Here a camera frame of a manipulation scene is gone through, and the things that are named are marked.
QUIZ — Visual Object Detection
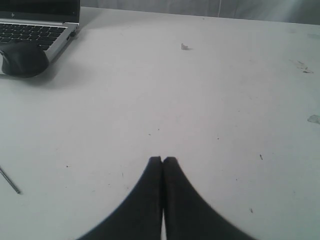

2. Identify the black computer mouse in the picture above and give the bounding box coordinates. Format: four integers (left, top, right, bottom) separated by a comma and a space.
0, 41, 50, 78

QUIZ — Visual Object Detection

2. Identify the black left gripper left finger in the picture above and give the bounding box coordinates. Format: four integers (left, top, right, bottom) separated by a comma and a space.
80, 156, 164, 240

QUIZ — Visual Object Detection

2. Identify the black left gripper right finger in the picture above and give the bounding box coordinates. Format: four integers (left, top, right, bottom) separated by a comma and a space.
162, 157, 253, 240

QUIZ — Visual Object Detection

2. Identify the silver HP laptop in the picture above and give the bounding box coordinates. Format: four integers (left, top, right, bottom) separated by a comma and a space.
0, 0, 81, 62

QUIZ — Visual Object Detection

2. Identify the small paper scrap on table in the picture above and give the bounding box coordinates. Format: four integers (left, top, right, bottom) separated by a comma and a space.
181, 43, 190, 51

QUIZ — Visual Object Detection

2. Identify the thin metal rod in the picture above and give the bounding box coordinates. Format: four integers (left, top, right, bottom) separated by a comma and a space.
0, 167, 21, 195

